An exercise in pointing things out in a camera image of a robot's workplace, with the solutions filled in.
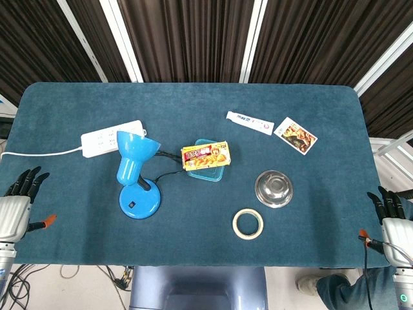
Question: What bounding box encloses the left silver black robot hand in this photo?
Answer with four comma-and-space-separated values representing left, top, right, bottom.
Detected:
0, 166, 57, 243

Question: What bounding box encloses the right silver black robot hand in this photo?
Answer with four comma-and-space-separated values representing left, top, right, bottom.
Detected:
358, 185, 413, 267

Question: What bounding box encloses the blue desk lamp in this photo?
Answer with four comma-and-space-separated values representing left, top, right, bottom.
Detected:
116, 130, 162, 220

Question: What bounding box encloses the person's leg in jeans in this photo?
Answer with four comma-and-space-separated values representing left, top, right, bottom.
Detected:
316, 266, 397, 310

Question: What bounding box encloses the beige shoe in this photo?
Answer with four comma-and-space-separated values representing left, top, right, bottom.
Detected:
296, 273, 350, 296

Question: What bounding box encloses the white power strip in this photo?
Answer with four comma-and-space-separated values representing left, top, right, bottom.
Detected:
80, 119, 148, 159

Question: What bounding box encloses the stainless steel bowl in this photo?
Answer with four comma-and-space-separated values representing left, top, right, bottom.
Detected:
254, 170, 294, 209

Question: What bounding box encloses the white food packet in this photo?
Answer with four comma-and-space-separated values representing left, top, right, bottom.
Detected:
273, 116, 318, 156

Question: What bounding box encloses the beige masking tape roll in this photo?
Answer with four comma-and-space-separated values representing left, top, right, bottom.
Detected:
232, 208, 264, 240

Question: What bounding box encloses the white toothpaste tube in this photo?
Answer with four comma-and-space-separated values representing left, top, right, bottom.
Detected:
225, 110, 276, 136

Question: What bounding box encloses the teal plastic container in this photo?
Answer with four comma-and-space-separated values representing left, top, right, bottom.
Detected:
186, 138, 226, 183

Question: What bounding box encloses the blue robot torso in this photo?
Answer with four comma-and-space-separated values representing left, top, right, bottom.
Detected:
128, 265, 268, 310

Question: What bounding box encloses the yellow curry box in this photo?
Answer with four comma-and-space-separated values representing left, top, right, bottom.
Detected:
181, 140, 232, 172

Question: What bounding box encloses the blue table cloth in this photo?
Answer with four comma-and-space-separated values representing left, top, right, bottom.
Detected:
0, 81, 395, 269

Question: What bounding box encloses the black cable on right hand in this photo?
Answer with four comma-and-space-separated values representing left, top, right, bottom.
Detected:
363, 238, 375, 310

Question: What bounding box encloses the white power strip cable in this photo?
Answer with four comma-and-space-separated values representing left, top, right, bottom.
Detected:
0, 147, 83, 161

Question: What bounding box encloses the floor cable bundle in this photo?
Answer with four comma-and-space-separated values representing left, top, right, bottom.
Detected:
0, 263, 134, 310

